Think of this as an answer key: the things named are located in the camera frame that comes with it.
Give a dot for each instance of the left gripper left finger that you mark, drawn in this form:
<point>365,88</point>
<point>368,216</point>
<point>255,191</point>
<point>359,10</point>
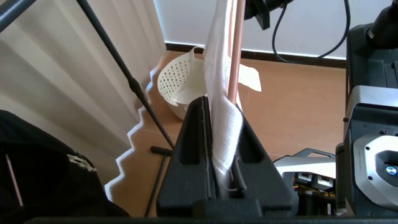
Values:
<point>186,180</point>

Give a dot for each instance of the white laundry basket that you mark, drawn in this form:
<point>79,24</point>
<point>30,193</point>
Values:
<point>174,74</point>

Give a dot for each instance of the beige curtain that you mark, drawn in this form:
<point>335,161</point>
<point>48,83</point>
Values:
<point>62,77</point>

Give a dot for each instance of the black shorts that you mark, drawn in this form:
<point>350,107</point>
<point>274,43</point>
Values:
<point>46,186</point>

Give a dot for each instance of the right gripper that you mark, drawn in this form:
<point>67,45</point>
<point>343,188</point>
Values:
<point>261,12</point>

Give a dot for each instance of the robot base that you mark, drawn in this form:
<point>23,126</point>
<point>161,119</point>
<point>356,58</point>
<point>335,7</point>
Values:
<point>373,124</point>

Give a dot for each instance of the black clothes rack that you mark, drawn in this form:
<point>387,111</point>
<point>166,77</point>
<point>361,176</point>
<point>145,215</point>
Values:
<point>124,71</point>

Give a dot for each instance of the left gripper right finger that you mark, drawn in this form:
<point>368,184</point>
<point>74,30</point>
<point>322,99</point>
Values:
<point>267,186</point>

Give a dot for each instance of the white garment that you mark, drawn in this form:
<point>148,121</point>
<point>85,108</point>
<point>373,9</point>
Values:
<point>224,124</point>

